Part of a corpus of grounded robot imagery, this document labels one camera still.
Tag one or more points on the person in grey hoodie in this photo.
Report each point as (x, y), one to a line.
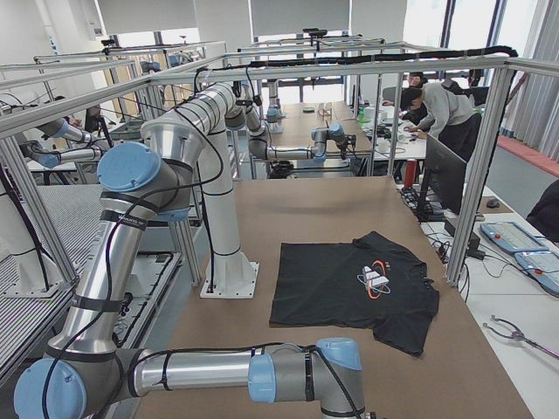
(450, 117)

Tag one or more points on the metal grabber tool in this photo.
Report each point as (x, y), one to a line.
(516, 334)

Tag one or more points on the aluminium frame cage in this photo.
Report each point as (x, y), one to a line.
(31, 238)

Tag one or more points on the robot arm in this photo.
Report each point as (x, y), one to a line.
(311, 132)
(83, 371)

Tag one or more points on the black computer monitor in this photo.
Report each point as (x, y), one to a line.
(444, 175)

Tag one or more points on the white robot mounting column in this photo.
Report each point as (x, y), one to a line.
(229, 274)

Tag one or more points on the black t-shirt with logo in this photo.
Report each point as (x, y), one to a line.
(370, 282)

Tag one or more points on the blue teach pendant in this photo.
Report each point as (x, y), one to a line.
(511, 237)
(542, 266)

